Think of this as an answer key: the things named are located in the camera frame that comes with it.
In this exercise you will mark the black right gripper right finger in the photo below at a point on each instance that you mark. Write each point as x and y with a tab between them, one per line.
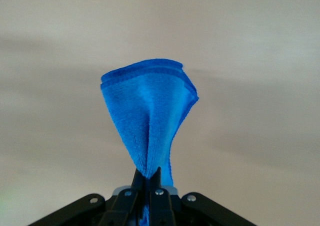
161	206

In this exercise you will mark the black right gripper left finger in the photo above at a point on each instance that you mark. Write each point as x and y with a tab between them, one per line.
125	206

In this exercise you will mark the blue microfibre towel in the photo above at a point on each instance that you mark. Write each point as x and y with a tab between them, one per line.
150	111

